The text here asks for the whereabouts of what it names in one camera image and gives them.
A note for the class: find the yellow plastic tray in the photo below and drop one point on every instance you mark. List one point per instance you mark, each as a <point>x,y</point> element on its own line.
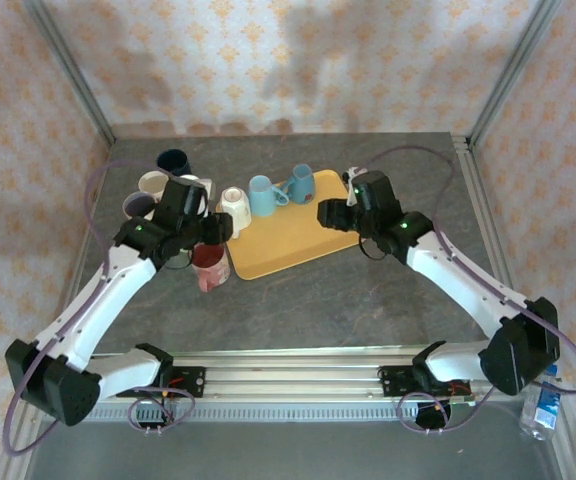
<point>288,240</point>

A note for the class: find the navy blue mug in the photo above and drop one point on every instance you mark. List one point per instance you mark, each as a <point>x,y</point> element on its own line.
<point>173,161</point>

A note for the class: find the aluminium upright frame post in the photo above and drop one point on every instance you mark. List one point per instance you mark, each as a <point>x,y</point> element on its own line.
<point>513,70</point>
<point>65,60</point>

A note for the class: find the blue mug with red print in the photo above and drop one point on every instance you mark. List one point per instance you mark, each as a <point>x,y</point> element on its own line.
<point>299,181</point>

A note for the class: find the aluminium lower frame bar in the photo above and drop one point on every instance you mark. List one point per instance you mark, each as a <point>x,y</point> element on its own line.
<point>9,470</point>
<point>572,457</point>

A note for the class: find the light pink cream mug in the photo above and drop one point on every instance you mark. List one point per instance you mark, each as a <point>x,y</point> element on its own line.
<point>150,184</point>

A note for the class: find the light blue mug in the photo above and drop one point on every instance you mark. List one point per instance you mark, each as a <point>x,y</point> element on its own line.
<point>262,197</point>

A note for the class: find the aluminium side rail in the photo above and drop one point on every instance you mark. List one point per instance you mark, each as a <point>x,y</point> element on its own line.
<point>489,225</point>
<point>80,262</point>

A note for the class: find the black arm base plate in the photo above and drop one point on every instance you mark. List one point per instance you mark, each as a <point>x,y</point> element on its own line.
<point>393,380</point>
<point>193,377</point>

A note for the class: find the red-pink floral mug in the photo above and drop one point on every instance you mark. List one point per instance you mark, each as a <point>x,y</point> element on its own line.
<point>215,272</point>

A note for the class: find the clear plastic water bottle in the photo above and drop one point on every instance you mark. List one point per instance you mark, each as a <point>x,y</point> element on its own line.
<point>543,410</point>

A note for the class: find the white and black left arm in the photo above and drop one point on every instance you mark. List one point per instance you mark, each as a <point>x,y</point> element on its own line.
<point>98,300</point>

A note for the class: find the white mug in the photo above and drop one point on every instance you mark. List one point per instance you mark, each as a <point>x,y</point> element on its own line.
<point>235,202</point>

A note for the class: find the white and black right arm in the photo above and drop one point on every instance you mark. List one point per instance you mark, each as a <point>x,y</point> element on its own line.
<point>463,280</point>

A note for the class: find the aluminium mounting rail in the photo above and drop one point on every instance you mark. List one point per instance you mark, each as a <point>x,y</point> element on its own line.
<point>288,375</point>

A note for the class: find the lavender purple mug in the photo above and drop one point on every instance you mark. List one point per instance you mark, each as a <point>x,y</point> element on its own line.
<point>135,205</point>

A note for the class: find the small green circuit board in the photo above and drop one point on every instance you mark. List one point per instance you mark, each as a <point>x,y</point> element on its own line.
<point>463,401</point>

